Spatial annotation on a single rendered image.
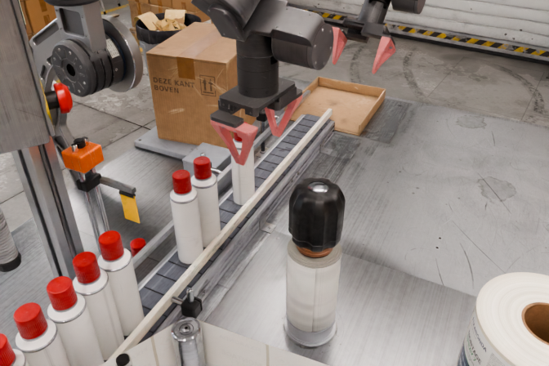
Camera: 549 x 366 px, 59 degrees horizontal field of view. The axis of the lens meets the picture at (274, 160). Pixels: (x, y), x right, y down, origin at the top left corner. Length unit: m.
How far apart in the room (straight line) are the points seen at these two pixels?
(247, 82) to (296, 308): 0.37
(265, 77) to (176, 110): 0.79
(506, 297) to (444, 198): 0.54
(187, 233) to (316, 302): 0.30
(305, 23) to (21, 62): 0.32
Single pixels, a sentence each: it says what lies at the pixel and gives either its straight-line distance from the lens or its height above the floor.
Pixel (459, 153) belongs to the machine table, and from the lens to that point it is 1.53.
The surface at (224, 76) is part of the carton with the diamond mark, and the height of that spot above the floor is 1.08.
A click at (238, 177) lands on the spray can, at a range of 1.09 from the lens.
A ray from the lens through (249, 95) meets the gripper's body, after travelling 0.66.
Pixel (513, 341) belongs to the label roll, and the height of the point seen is 1.02.
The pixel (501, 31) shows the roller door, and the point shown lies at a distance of 4.92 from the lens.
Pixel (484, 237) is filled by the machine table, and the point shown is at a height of 0.83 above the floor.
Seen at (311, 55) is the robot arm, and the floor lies 1.38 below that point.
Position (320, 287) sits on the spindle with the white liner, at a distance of 0.77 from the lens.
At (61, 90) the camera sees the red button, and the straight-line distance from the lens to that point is 0.64.
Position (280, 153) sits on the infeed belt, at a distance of 1.34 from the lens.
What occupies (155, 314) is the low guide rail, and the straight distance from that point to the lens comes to 0.89.
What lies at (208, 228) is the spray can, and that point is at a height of 0.94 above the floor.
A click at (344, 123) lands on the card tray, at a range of 1.60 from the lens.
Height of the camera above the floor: 1.58
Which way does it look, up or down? 33 degrees down
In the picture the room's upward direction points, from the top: straight up
